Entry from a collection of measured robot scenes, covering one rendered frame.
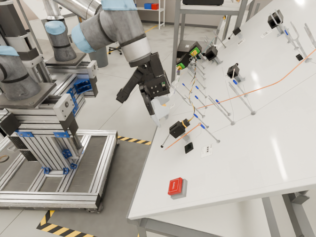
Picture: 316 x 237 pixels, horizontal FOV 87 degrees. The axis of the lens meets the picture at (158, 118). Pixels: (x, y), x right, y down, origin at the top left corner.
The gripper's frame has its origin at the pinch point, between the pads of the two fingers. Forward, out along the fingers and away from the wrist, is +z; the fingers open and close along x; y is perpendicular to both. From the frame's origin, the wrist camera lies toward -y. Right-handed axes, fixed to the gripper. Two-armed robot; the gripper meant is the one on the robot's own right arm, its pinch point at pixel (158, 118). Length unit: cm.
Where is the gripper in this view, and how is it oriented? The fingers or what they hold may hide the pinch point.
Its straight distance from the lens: 55.7
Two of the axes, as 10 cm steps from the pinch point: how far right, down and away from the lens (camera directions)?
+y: 9.4, -2.7, -2.2
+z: 3.5, 8.2, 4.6
